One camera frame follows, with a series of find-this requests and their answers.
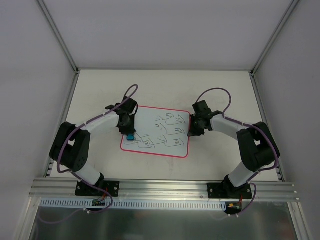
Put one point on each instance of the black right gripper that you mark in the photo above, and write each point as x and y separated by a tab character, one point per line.
194	130

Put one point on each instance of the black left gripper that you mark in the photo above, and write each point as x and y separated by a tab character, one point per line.
128	130

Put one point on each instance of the blue bone-shaped eraser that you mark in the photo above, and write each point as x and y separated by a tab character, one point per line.
130	137

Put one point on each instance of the pink-framed whiteboard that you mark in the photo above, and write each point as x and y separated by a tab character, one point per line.
159	132

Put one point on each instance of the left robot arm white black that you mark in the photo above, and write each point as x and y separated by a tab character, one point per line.
71	145

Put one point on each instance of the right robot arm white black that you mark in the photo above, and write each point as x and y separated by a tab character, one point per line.
258	149

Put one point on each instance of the right small circuit board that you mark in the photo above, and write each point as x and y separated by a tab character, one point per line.
234	206

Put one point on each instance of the left green circuit board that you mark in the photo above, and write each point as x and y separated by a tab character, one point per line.
98	203

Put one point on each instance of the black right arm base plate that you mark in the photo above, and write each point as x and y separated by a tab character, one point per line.
222	191

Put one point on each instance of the aluminium right side rail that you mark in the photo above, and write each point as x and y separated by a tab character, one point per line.
262	111

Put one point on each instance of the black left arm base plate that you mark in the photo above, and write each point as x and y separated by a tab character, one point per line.
110	186

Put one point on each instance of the aluminium left rear corner post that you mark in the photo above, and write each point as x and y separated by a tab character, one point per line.
58	36

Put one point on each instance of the aluminium corner post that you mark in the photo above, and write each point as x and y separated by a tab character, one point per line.
58	36
275	34

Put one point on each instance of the aluminium front mounting rail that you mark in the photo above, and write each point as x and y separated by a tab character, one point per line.
180	190

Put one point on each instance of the white slotted cable duct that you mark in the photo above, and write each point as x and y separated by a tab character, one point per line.
205	205

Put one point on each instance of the aluminium right rear corner post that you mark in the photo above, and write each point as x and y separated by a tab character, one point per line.
275	34

